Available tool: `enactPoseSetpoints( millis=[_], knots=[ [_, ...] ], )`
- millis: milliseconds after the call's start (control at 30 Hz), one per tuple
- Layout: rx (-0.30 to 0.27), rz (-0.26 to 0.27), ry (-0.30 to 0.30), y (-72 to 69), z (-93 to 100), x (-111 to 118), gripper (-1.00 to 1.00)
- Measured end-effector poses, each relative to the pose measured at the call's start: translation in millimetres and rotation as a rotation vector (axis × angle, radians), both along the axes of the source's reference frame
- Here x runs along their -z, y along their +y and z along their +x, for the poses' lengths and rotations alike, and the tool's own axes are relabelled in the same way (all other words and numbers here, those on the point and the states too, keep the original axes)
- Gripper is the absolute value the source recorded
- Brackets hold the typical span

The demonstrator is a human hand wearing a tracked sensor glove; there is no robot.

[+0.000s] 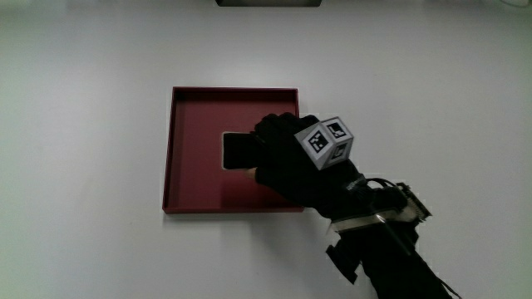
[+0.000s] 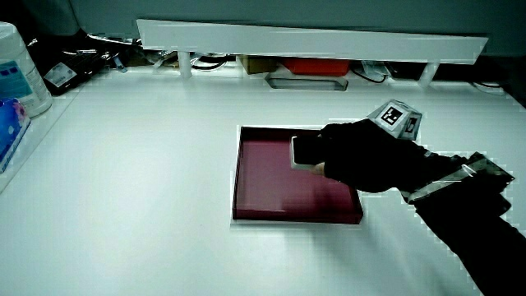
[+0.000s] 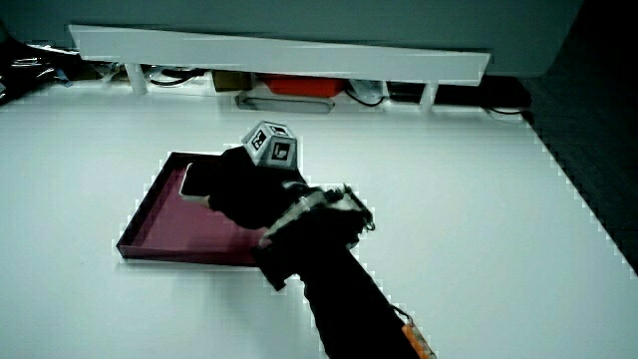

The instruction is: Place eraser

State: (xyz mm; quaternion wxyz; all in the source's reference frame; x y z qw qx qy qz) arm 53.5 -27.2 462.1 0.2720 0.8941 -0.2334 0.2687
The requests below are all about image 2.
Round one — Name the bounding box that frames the person's right hand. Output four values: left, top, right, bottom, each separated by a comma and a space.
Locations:
310, 99, 437, 194

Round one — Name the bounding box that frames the black bag with white label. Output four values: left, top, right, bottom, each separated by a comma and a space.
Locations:
39, 48, 108, 97

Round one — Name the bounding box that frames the white eraser with black sleeve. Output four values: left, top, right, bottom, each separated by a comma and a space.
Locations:
290, 135, 326, 172

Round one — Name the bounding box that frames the blue tissue packet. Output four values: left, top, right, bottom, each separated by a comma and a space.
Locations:
0, 98, 32, 174

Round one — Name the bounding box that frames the person's right forearm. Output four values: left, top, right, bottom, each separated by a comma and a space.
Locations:
400, 141, 526, 296

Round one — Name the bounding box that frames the black cable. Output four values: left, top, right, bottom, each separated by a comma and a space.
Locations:
350, 61, 388, 85
190, 54, 228, 72

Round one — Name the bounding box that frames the brown cardboard box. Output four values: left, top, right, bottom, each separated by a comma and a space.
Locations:
239, 55, 279, 76

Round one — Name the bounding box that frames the grey flat tray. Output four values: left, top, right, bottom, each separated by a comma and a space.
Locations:
264, 72, 350, 92

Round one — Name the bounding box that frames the white desk shelf riser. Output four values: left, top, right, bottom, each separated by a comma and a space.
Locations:
136, 18, 490, 89

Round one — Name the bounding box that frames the orange box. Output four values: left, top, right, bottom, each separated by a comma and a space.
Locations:
282, 57, 352, 77

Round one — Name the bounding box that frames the dark red tray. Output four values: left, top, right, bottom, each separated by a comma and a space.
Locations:
232, 126, 365, 225

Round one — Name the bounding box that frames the white wipes canister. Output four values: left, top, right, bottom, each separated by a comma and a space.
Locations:
0, 21, 54, 119

